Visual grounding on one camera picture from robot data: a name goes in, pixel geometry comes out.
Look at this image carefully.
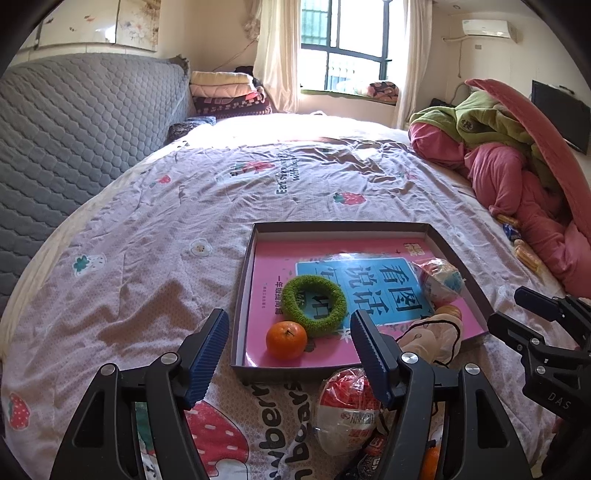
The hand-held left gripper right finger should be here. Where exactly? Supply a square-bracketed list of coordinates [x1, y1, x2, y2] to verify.
[349, 309, 520, 480]

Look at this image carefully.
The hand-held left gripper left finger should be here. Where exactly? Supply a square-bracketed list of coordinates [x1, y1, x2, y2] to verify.
[50, 308, 230, 480]

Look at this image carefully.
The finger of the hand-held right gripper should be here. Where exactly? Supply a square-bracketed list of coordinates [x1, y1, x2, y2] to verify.
[487, 311, 550, 370]
[514, 286, 591, 324]

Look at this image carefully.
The sheer white drawstring bag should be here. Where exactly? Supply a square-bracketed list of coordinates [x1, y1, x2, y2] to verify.
[396, 312, 464, 367]

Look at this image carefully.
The red bun packet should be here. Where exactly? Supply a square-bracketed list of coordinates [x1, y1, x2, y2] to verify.
[315, 367, 384, 457]

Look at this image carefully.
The dark cardboard box tray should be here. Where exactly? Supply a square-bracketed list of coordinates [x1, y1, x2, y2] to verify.
[229, 222, 494, 384]

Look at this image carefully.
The tangerine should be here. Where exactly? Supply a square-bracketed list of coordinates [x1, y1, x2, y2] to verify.
[420, 445, 445, 480]
[266, 322, 308, 361]

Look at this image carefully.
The blue bun packet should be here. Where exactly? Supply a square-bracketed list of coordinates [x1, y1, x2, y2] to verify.
[411, 258, 465, 303]

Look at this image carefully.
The blue cookie packet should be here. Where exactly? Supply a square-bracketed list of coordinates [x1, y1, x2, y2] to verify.
[347, 432, 392, 480]

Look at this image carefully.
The green fuzzy ring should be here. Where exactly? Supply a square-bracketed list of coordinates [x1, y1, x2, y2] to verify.
[281, 275, 348, 334]

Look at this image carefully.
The yellow snack packet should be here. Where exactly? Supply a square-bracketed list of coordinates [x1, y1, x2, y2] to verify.
[516, 240, 542, 273]

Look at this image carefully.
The pink book with blue label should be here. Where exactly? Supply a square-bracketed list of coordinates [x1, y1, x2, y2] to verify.
[242, 237, 488, 367]

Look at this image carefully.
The pink quilt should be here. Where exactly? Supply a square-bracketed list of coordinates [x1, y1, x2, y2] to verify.
[409, 121, 591, 296]

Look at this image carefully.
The pink quilted cushion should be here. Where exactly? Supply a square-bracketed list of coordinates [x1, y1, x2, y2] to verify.
[465, 78, 591, 232]

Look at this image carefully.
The black television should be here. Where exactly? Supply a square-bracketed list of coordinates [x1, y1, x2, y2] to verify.
[531, 80, 591, 155]

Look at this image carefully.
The green blanket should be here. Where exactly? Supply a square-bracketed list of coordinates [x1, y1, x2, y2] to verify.
[411, 90, 555, 185]

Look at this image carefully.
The dark blue pillow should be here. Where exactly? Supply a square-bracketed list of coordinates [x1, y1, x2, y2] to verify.
[167, 115, 218, 141]

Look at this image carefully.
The dark patterned folded blanket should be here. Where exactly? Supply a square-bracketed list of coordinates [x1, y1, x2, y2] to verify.
[191, 95, 273, 117]

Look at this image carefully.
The floral cushion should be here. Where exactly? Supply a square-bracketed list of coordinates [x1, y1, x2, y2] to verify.
[367, 82, 400, 101]

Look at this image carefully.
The grey quilted headboard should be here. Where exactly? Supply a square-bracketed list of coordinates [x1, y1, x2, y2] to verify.
[0, 52, 191, 287]

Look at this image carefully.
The pink folded blanket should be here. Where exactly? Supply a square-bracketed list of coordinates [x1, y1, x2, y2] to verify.
[191, 83, 259, 99]

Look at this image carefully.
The cream curtain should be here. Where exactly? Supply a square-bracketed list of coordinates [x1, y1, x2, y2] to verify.
[394, 0, 432, 130]
[253, 0, 303, 114]

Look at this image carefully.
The white air conditioner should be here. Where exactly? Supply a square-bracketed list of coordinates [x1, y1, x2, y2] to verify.
[462, 18, 518, 43]

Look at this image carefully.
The cream folded blanket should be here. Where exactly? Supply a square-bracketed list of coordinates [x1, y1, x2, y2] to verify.
[190, 71, 254, 87]

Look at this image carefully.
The window with dark frame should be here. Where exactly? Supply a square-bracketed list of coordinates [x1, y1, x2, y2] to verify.
[300, 0, 393, 95]

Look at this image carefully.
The floral wall cabinet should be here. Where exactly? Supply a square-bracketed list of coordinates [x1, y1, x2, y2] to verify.
[18, 0, 162, 51]

